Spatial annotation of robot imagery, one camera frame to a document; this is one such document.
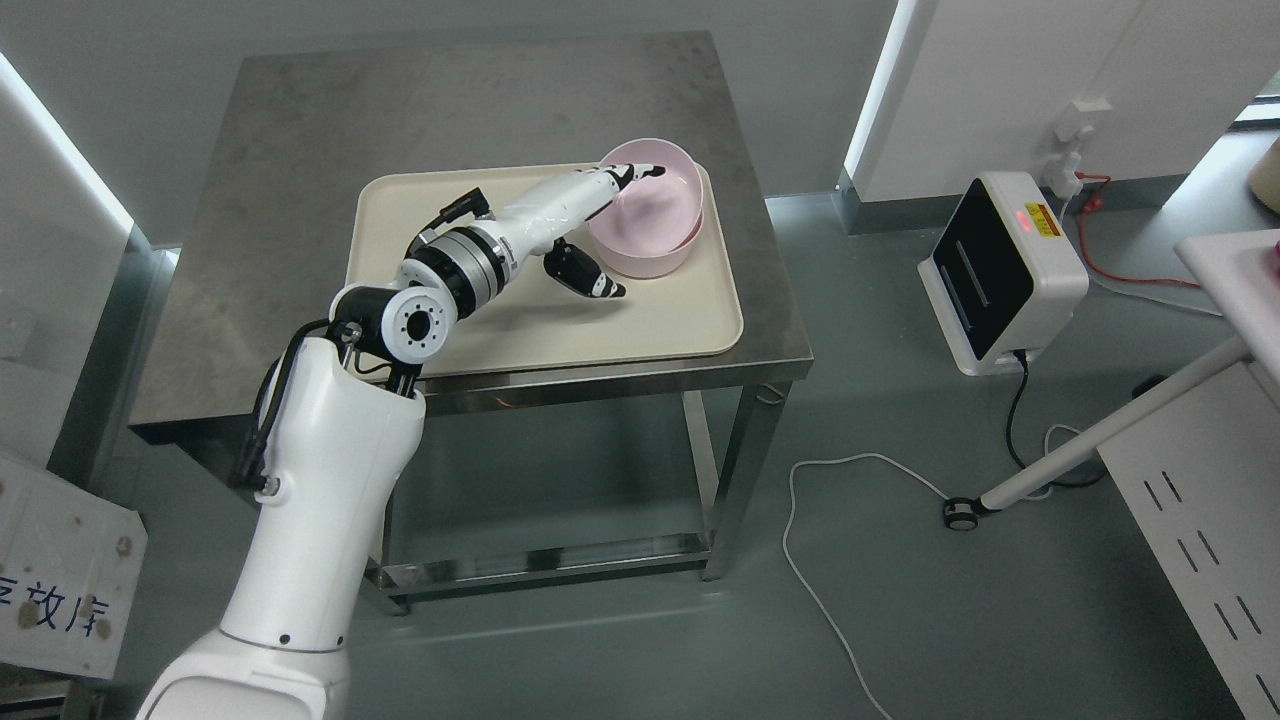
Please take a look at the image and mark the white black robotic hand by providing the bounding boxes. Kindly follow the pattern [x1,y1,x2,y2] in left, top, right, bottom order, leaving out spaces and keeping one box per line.
[494,163,666,299]

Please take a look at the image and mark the pink bowl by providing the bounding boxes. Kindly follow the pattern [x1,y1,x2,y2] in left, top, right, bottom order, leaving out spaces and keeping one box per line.
[588,214,704,279]
[588,138,704,258]

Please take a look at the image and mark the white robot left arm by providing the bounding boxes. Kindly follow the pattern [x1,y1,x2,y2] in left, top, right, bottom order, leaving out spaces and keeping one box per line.
[138,190,562,719]

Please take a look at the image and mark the beige plastic tray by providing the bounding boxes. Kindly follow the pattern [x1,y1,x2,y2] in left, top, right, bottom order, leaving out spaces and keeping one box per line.
[346,164,744,378]

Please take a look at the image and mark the stainless steel table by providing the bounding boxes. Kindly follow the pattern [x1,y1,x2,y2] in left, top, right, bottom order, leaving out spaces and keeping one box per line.
[128,32,813,616]

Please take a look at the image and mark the white black box device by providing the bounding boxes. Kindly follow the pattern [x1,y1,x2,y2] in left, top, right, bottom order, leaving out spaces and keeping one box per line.
[916,170,1091,375]

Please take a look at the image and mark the white stand leg with caster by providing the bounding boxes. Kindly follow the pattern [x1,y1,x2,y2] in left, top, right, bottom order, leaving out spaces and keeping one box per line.
[942,336,1279,530]

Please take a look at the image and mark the white sign board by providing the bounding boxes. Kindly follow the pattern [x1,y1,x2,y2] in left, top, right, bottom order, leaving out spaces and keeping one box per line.
[1,454,148,680]

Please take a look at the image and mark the white perforated panel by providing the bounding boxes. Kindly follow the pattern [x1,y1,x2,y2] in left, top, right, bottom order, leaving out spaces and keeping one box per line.
[1100,363,1279,719]

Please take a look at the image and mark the white floor cable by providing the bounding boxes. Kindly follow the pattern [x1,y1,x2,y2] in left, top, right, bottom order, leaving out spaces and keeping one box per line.
[782,452,951,720]

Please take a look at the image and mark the black power cable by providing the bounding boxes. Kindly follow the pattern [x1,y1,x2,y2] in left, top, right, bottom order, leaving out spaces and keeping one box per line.
[1004,350,1106,489]

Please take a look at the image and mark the white wall socket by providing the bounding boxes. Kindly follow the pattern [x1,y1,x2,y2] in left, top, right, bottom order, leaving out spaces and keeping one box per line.
[1041,96,1114,202]

